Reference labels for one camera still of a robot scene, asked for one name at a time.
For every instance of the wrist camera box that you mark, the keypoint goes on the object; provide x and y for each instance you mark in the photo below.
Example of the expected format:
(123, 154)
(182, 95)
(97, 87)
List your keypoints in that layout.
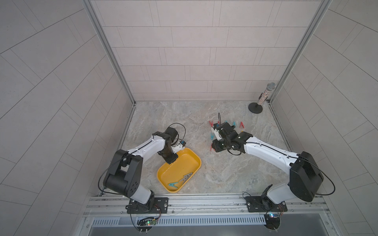
(224, 129)
(172, 132)

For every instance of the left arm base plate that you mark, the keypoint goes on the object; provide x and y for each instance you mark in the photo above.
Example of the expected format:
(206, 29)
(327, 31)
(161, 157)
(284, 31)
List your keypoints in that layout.
(156, 206)

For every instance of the controller board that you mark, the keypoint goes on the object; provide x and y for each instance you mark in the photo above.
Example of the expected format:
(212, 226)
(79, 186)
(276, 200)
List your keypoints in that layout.
(145, 225)
(272, 221)

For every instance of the right corner metal profile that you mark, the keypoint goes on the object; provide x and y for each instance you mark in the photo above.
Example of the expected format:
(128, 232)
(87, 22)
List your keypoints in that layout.
(318, 16)

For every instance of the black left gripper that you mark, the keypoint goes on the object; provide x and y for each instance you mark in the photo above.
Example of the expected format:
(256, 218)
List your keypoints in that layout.
(171, 160)

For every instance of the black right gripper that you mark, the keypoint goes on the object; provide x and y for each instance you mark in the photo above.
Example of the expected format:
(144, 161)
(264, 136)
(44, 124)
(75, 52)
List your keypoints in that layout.
(215, 145)

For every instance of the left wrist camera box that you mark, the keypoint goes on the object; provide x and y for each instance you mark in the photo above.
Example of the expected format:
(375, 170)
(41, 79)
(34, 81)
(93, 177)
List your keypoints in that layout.
(172, 132)

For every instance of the aluminium front rail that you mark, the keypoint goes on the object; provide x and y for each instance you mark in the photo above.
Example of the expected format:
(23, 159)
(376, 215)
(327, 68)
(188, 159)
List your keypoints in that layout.
(199, 204)

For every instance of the teal clothespin tray bottom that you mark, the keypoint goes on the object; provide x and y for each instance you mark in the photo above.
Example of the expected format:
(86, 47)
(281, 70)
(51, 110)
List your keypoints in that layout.
(173, 185)

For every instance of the corner metal profile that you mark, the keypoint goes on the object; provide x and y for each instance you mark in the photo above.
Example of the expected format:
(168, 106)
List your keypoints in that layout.
(318, 16)
(107, 48)

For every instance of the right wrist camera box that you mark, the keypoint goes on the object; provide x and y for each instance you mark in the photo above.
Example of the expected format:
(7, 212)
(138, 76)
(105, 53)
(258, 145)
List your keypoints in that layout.
(224, 129)

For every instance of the right controller board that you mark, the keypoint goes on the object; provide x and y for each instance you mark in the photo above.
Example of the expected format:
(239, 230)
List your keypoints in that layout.
(272, 221)

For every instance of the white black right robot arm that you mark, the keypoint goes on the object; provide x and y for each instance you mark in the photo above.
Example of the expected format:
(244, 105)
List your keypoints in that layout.
(305, 178)

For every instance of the yellow plastic storage tray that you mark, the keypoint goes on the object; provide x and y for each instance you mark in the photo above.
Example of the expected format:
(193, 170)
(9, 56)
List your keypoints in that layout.
(186, 162)

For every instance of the ventilation grille strip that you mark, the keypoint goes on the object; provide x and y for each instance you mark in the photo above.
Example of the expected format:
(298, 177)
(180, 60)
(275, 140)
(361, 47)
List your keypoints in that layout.
(201, 220)

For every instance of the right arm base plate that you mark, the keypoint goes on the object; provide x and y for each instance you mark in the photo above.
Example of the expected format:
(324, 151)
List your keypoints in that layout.
(263, 204)

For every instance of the left controller board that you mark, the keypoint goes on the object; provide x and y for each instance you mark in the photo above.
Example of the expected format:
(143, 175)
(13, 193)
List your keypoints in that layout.
(145, 225)

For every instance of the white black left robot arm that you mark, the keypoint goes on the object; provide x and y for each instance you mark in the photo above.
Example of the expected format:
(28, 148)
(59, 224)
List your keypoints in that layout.
(124, 173)

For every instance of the left corner metal profile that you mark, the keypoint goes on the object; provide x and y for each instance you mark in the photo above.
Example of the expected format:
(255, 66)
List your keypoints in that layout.
(107, 48)

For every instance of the grey clothespin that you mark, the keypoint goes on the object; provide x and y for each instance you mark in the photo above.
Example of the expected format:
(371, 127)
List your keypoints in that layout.
(186, 177)

